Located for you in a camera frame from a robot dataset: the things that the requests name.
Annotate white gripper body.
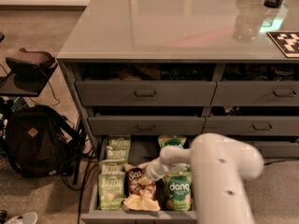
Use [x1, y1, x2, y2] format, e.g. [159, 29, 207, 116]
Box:
[146, 158, 185, 181]

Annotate brown sea salt chip bag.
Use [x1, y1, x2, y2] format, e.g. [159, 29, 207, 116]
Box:
[123, 163, 160, 211]

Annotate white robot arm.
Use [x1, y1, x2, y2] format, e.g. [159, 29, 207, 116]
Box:
[146, 133, 263, 224]

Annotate front green dang chip bag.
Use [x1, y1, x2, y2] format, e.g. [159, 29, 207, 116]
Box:
[164, 171, 192, 211]

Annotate rear green dang chip bag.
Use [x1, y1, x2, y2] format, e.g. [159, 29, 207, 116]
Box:
[158, 135, 187, 148]

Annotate front green kettle chip bag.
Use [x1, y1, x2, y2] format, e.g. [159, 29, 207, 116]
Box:
[98, 172, 125, 210]

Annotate green kettle chip bag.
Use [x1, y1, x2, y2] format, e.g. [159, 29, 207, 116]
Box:
[98, 172, 125, 210]
[106, 147, 129, 161]
[99, 160, 124, 173]
[108, 135, 131, 149]

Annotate rear green kettle chip bag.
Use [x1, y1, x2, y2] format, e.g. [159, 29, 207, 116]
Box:
[108, 135, 131, 149]

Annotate open bottom left drawer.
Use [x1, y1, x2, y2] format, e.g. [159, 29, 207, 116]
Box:
[80, 135, 196, 224]

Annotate middle left grey drawer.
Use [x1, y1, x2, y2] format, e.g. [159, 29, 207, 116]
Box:
[87, 116, 205, 135]

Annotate grey drawer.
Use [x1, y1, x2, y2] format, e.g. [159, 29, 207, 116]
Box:
[203, 116, 299, 136]
[252, 141, 299, 158]
[75, 80, 216, 106]
[87, 116, 205, 135]
[211, 81, 299, 106]

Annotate top left grey drawer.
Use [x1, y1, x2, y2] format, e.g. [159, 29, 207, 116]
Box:
[75, 80, 216, 106]

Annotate middle right grey drawer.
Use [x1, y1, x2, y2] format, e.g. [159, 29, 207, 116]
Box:
[203, 116, 299, 136]

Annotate grey drawer cabinet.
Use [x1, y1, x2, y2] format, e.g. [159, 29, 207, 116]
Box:
[58, 0, 299, 157]

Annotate top right grey drawer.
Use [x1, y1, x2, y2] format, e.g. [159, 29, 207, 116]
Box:
[211, 81, 299, 106]

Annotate bottom right grey drawer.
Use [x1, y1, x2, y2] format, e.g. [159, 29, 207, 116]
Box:
[252, 141, 299, 158]

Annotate black backpack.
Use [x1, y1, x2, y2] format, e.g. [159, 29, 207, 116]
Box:
[6, 105, 78, 178]

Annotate white sneaker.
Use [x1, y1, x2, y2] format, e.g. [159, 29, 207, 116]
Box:
[5, 212, 37, 224]

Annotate brown headset on table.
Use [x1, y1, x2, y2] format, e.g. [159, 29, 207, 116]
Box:
[6, 48, 55, 78]

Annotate checkered fiducial marker board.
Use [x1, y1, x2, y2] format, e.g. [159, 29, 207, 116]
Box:
[267, 31, 299, 58]

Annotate black floor cables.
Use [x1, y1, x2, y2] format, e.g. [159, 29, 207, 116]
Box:
[59, 119, 98, 224]

